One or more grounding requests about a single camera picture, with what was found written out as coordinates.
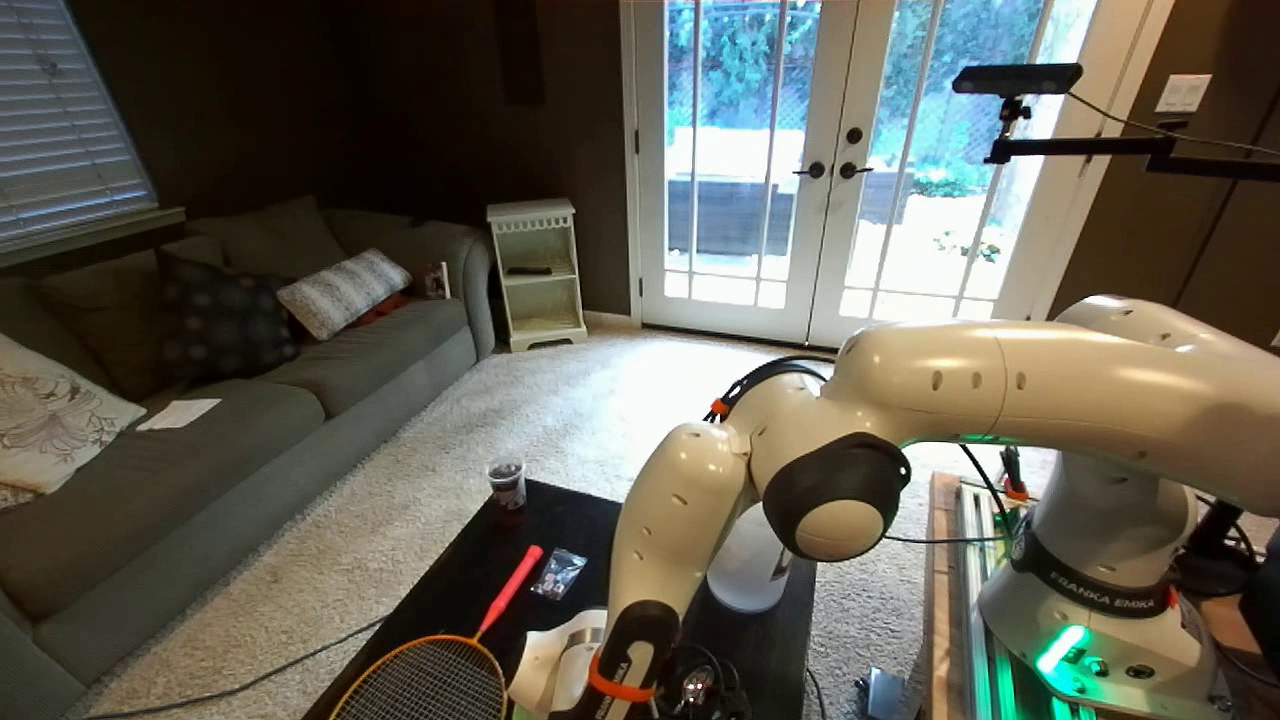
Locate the white printed pillow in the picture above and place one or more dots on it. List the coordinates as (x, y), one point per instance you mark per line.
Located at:
(53, 414)

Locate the dark patterned pillow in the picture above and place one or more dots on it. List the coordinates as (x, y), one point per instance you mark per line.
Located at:
(221, 326)

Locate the grey fabric sofa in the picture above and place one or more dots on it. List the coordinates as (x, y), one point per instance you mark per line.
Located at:
(203, 481)

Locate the white wall switch plate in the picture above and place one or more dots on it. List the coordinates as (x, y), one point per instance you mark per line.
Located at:
(1186, 89)

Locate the white glass door leaf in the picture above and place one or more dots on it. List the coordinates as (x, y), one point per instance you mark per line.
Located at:
(651, 162)
(855, 81)

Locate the small dark cup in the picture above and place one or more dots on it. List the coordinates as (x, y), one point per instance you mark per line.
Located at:
(507, 485)

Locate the brown pillow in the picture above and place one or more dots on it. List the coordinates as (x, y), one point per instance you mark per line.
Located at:
(104, 312)

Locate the small clear plastic packet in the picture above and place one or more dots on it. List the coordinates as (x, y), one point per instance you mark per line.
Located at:
(559, 574)

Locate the white striped pillow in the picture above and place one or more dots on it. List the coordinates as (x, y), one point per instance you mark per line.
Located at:
(345, 289)

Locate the black bar camera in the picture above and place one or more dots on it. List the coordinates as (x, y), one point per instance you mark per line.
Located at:
(1020, 76)

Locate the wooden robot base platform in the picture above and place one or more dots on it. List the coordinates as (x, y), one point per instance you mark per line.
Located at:
(950, 600)

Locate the small white shelf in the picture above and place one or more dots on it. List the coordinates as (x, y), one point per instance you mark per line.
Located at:
(536, 273)

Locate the black camera stand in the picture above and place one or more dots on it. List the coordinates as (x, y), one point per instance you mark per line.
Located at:
(1122, 147)

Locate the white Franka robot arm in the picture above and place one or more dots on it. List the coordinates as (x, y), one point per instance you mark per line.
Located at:
(1014, 384)

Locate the white window blinds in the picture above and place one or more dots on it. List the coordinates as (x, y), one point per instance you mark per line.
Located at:
(65, 121)

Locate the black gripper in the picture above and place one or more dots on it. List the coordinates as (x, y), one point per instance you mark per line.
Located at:
(723, 669)

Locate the white paper sheet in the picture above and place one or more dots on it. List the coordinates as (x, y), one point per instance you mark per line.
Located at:
(176, 414)

